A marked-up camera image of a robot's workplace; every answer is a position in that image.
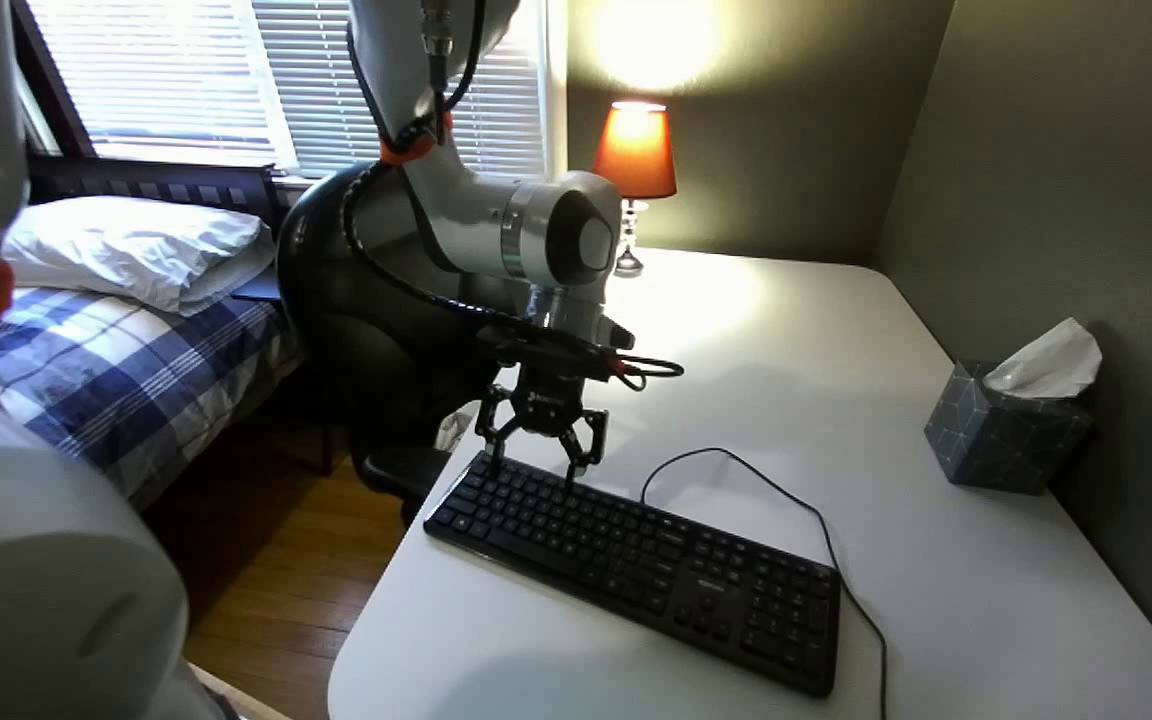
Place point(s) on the blue plaid bed blanket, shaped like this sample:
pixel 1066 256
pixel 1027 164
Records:
pixel 121 381

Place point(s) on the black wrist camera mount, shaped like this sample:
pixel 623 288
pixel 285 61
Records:
pixel 552 349

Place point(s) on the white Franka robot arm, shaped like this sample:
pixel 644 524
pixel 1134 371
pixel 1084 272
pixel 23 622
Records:
pixel 497 221

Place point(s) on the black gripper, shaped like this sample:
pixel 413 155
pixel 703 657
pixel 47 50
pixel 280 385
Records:
pixel 541 405

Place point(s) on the orange shade table lamp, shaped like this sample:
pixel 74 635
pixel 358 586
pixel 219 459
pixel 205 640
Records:
pixel 638 155

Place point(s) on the white pillow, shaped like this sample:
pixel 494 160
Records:
pixel 138 246

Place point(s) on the black computer keyboard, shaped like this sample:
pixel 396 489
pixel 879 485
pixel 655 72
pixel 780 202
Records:
pixel 656 566

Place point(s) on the dark bed headboard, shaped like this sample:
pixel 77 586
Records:
pixel 138 183

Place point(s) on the black leather office chair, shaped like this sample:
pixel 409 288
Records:
pixel 336 333

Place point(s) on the white window blind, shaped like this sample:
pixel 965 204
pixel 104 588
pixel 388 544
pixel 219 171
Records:
pixel 163 65

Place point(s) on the grey tissue box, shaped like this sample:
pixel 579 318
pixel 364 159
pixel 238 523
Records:
pixel 1003 434

